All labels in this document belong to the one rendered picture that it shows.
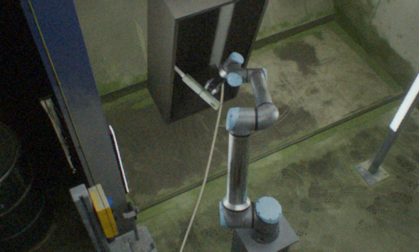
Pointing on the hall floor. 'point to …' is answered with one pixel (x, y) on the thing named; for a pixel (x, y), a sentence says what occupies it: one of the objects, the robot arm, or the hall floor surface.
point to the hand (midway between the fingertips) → (206, 93)
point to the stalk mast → (89, 218)
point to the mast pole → (392, 137)
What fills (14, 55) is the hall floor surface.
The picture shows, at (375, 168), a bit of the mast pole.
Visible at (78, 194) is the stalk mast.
